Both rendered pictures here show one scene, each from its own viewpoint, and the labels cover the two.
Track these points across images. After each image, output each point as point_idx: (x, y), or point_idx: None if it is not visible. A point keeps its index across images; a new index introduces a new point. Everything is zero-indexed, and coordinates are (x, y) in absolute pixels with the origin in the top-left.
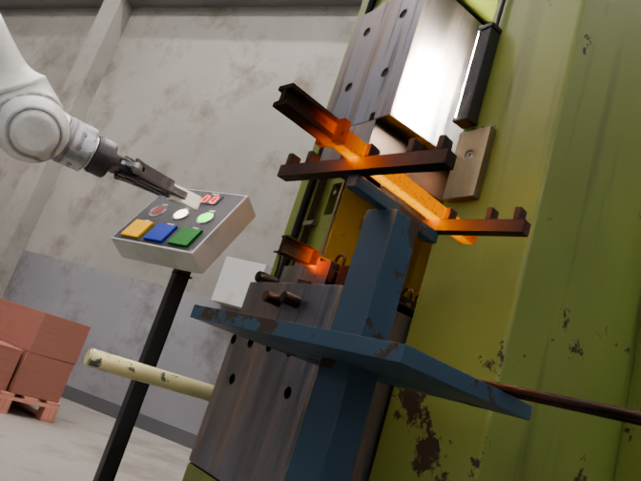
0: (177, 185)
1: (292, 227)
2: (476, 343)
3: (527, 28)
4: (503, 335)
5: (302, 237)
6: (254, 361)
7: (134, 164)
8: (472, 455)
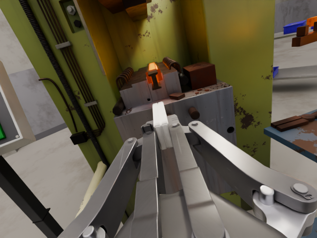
0: (166, 118)
1: (38, 54)
2: (258, 71)
3: None
4: (271, 63)
5: (68, 58)
6: (171, 154)
7: (313, 220)
8: (269, 111)
